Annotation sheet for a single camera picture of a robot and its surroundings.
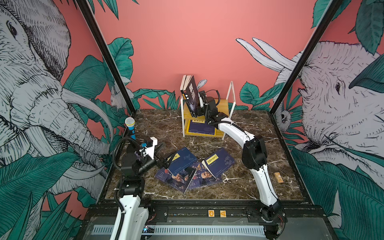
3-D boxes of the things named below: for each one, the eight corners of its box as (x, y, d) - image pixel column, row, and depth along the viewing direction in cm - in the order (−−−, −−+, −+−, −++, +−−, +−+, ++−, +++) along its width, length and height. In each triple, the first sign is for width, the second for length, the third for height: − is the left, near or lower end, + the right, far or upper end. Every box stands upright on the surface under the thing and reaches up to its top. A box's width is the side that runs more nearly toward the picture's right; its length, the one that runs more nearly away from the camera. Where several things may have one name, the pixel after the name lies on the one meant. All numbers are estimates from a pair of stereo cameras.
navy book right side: (215, 179, 88) (215, 176, 85) (202, 164, 94) (202, 161, 91) (234, 163, 94) (235, 160, 91) (221, 150, 100) (221, 146, 97)
